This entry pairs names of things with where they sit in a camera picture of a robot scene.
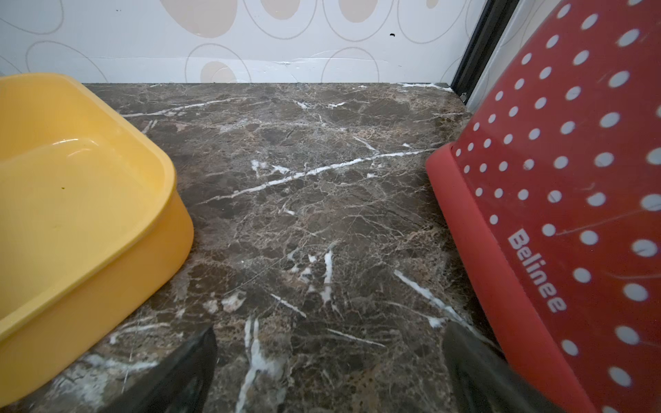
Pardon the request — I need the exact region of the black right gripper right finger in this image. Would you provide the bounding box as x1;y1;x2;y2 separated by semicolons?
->
442;322;562;412

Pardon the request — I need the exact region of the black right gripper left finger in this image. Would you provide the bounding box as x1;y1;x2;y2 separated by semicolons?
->
103;325;218;412

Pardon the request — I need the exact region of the yellow plastic bowl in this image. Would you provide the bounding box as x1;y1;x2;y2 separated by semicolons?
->
1;73;194;405

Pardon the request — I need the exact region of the black metal frame post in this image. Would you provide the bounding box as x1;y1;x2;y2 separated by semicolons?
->
450;0;519;103

